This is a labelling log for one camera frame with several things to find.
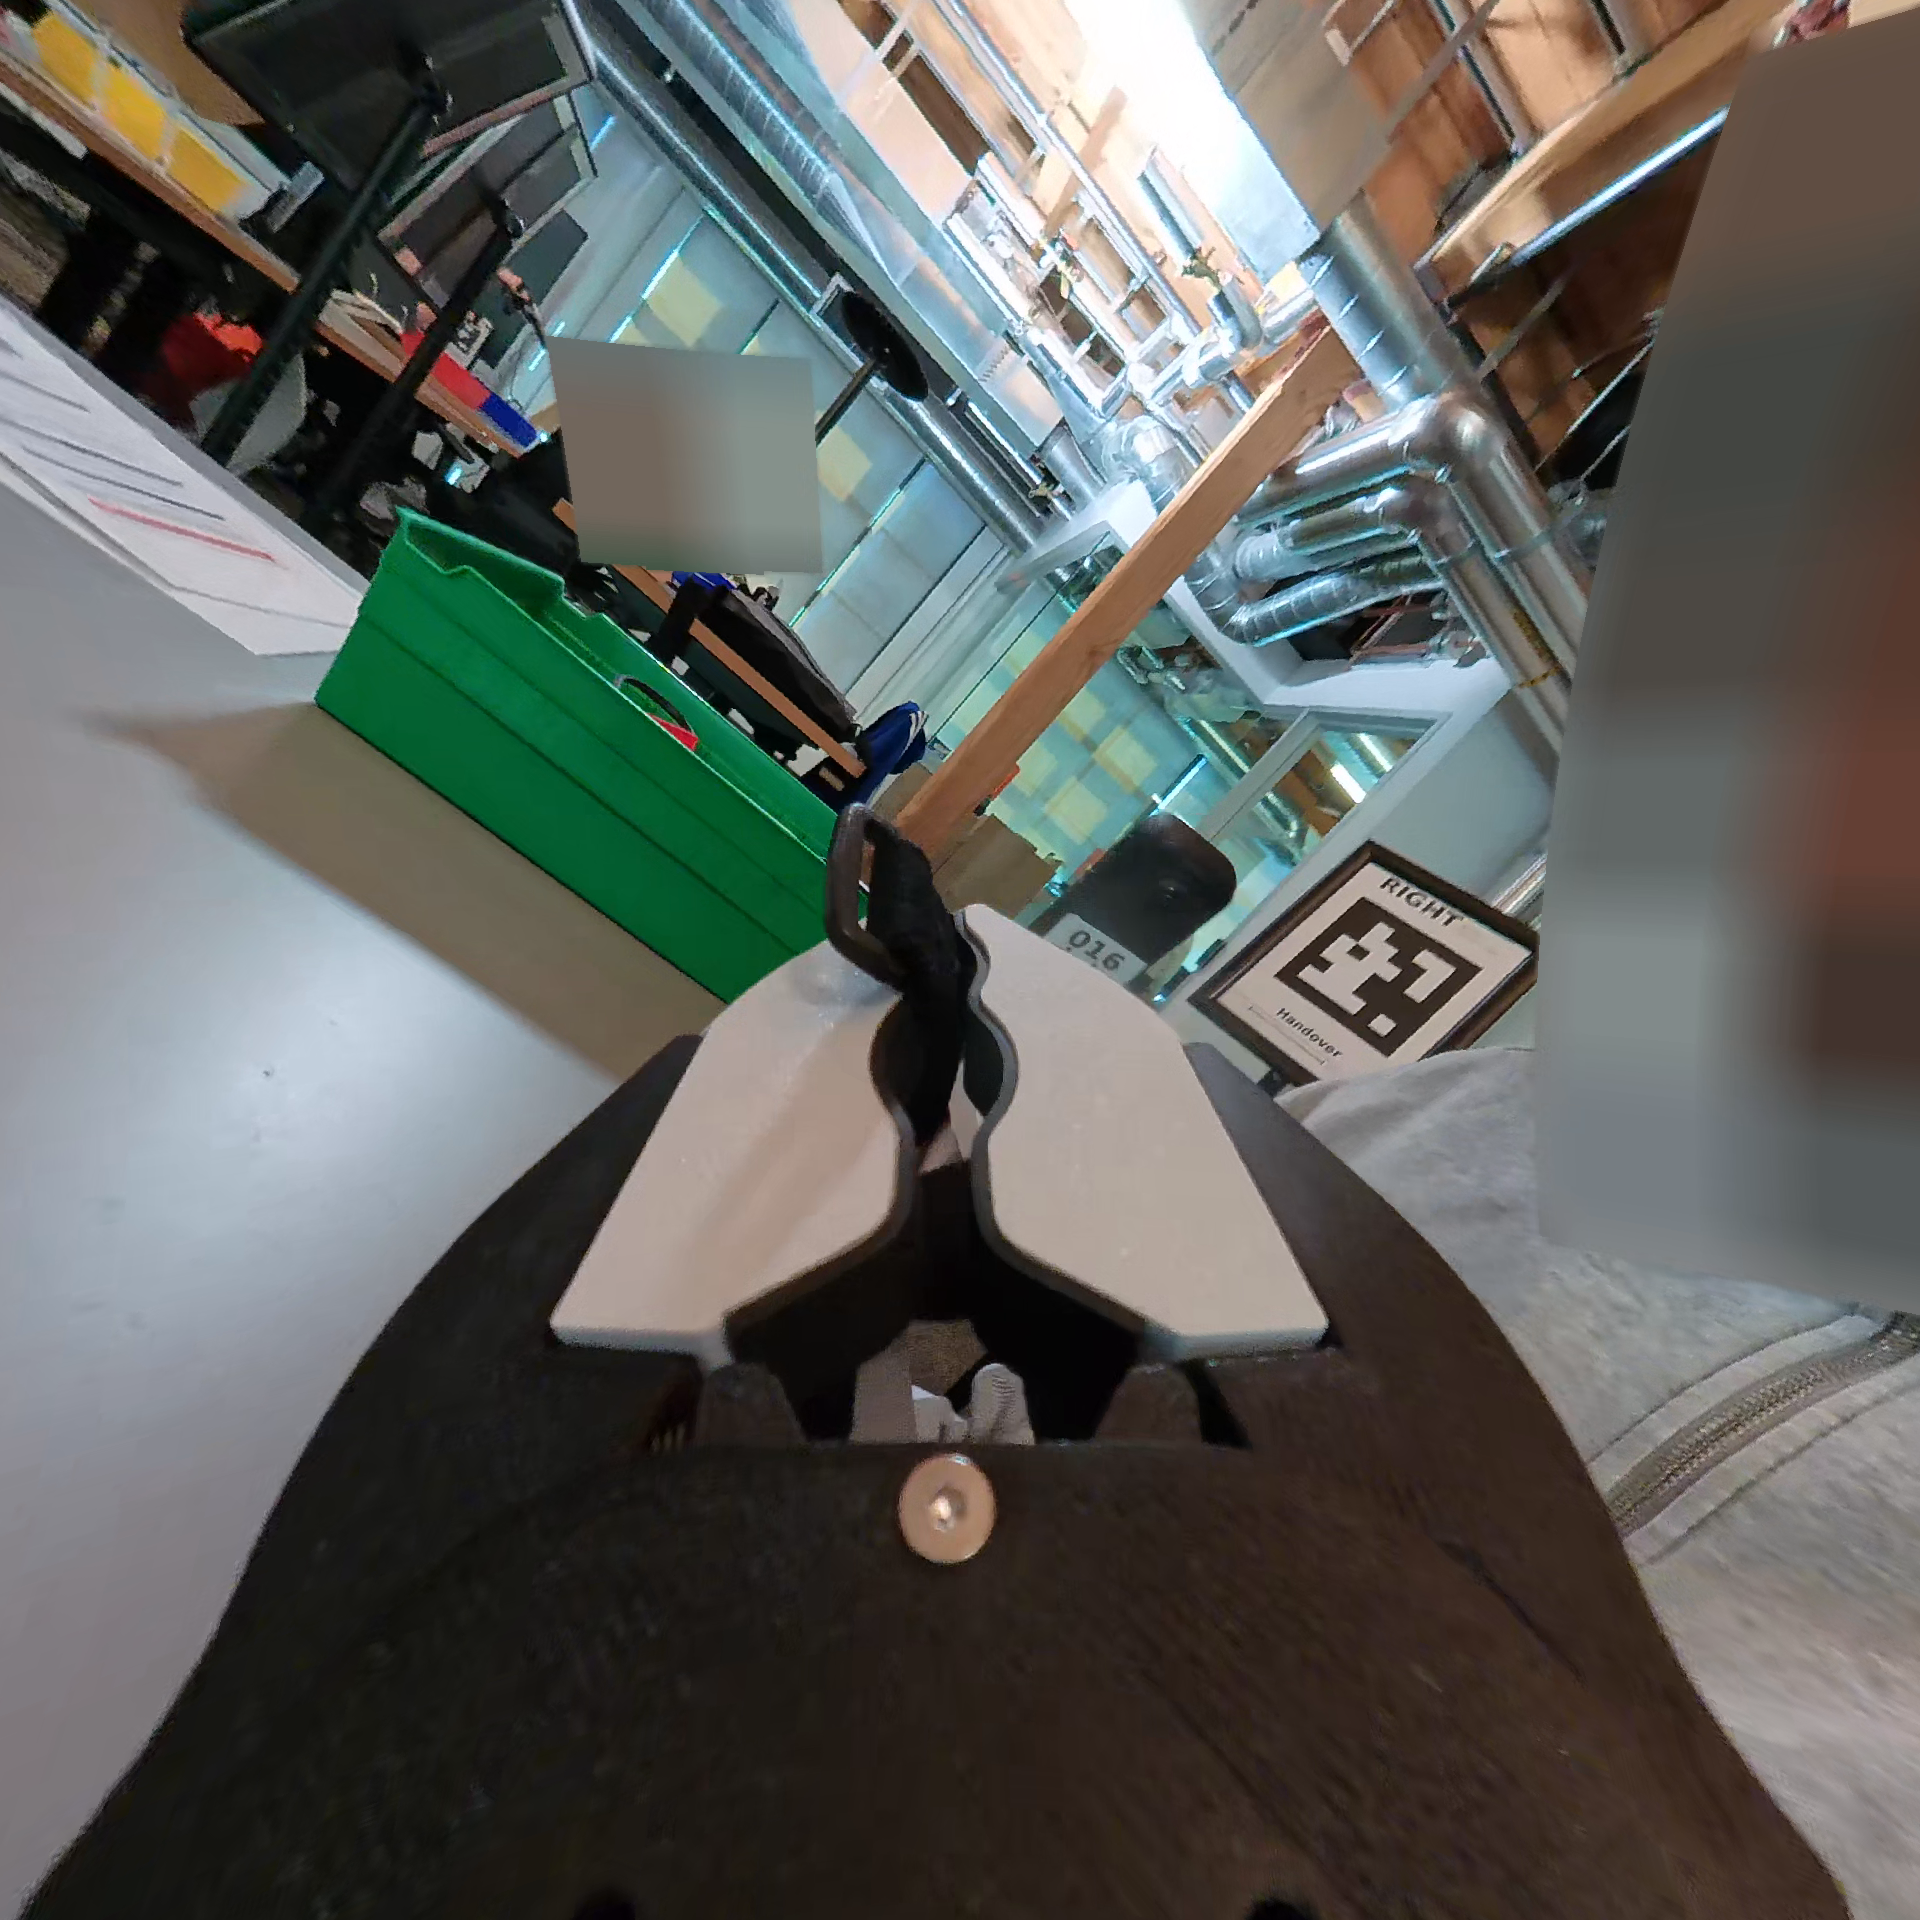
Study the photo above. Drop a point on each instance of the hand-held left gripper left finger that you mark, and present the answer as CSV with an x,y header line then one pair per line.
x,y
751,1156

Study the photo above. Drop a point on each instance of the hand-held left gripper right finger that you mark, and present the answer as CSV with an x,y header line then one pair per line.
x,y
1141,1172

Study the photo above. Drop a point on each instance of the framed marker sign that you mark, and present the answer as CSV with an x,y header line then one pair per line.
x,y
1381,962

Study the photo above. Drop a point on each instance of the blue cloth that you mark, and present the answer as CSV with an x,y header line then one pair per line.
x,y
893,740

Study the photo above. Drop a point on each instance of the green plastic bin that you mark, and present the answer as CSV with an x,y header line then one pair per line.
x,y
540,751

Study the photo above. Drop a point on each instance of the silver ventilation pipes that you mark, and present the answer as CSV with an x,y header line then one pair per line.
x,y
1411,465

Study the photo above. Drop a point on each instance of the person's grey hoodie torso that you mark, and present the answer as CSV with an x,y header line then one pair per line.
x,y
1725,1382

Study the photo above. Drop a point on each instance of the printed paper sheet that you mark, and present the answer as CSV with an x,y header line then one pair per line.
x,y
135,495

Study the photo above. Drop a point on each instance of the wooden post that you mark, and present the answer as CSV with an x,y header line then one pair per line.
x,y
1141,571

